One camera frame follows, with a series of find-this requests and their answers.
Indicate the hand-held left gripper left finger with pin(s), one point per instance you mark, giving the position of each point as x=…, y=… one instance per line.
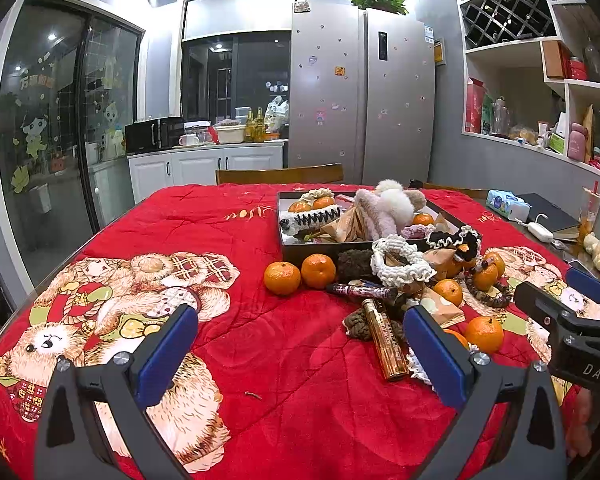
x=167, y=355

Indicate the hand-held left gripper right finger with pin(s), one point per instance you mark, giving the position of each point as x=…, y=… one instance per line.
x=437, y=355

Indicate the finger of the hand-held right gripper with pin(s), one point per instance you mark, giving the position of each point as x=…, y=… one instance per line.
x=535, y=300
x=587, y=280

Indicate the pink fluffy hair claw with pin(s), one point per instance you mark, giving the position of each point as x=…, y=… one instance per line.
x=375, y=215

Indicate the dark shallow cardboard box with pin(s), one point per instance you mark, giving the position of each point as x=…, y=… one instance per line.
x=300, y=250

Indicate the white fluffy hair claw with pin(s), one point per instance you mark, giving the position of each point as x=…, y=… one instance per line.
x=292, y=225

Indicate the cream brown ruffled scrunchie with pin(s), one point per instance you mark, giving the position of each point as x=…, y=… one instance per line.
x=317, y=193

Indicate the clear plastic container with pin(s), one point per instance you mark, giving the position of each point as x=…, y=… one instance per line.
x=241, y=114

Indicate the person's right hand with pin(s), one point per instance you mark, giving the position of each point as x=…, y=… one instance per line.
x=582, y=420

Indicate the dark phone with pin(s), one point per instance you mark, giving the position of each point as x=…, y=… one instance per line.
x=580, y=264

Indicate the white lace scrunchie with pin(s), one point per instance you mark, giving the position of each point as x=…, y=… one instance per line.
x=420, y=366

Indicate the beige polka dot packet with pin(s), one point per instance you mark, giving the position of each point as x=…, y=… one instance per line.
x=442, y=311

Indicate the gold tube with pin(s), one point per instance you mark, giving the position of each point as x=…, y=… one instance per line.
x=387, y=340

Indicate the drink cup with red straw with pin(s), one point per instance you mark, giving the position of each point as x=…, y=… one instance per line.
x=587, y=210

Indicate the black notebook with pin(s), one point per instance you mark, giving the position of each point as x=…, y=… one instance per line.
x=550, y=215

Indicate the brown braided scrunchie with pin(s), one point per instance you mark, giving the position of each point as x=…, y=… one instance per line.
x=360, y=325

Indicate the small brown twig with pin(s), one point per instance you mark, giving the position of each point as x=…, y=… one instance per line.
x=252, y=395

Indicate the brown paper pyramid packet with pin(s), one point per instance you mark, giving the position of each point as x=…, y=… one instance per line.
x=394, y=260
x=442, y=261
x=350, y=225

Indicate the blue wet wipes pack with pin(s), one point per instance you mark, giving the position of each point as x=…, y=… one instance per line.
x=507, y=205

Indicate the dark shiny wrapper stick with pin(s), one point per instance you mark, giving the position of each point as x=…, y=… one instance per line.
x=362, y=290

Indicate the black cream ruffled scrunchie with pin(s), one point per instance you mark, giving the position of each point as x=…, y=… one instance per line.
x=455, y=240

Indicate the white ruffled scrunchie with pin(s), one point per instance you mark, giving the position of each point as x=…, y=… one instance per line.
x=380, y=255

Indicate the red bear printed blanket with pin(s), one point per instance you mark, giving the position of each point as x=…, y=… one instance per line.
x=280, y=385

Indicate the dark brown fuzzy scrunchie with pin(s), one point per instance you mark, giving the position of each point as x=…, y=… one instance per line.
x=355, y=261

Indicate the pink ruffled scrunchie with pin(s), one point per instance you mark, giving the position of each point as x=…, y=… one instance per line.
x=412, y=231

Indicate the wooden chair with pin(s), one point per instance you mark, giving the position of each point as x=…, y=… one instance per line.
x=280, y=174
x=455, y=190

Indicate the pink canister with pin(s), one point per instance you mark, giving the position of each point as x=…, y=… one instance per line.
x=575, y=141

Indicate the green tissue box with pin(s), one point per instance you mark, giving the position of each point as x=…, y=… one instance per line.
x=557, y=142

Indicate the bagged bread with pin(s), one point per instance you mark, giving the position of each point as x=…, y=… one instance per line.
x=522, y=133

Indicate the glass jug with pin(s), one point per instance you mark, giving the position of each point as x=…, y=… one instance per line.
x=500, y=118

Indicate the green packet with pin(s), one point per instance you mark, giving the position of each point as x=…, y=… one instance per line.
x=487, y=116

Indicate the white kitchen cabinet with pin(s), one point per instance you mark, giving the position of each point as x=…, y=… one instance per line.
x=200, y=160

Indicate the tall red box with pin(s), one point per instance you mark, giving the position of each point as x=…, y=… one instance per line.
x=474, y=107

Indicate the red tin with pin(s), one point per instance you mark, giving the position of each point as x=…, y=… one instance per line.
x=577, y=69

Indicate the white mug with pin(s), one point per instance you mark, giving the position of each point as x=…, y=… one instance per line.
x=188, y=140

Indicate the black microwave oven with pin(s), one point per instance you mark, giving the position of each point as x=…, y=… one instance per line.
x=142, y=136

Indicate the orange brown box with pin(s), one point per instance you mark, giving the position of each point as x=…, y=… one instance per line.
x=552, y=60

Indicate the white basin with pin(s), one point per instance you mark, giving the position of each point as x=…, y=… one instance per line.
x=230, y=134

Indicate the glass door with cartoon stickers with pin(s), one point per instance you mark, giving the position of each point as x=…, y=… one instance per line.
x=45, y=160

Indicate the yellow beer bottle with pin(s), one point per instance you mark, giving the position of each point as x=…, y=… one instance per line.
x=260, y=125
x=249, y=126

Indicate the silver two-door refrigerator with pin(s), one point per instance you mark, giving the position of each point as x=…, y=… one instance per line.
x=325, y=135

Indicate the plastic bag on counter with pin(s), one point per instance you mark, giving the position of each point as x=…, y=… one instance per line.
x=276, y=112

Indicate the racked wine bottles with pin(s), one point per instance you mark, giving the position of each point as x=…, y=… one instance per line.
x=510, y=15

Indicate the dark kitchen window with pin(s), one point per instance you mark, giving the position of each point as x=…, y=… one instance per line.
x=205, y=80

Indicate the white roller blind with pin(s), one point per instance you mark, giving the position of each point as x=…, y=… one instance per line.
x=240, y=12

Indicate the small ornament box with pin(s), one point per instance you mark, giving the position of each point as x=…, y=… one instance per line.
x=301, y=7

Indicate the white wall shelf unit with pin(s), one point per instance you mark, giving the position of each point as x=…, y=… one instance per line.
x=505, y=45

